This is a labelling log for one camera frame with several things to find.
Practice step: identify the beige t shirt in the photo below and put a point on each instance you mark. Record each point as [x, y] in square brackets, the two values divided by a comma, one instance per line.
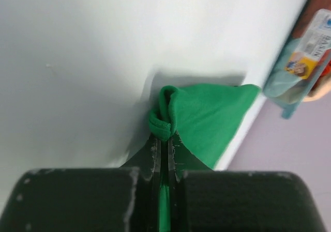
[312, 96]

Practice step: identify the orange t shirt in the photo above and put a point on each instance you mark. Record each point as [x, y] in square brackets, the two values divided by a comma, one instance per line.
[327, 70]

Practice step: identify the green t shirt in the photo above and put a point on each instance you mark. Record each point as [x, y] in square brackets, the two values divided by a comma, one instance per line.
[205, 116]

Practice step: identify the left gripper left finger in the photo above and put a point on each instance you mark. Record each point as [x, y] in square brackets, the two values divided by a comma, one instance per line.
[89, 199]

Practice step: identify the blue plastic basket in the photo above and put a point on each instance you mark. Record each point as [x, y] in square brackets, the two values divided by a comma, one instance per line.
[300, 64]

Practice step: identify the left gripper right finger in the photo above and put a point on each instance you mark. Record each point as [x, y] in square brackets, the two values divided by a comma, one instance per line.
[205, 200]

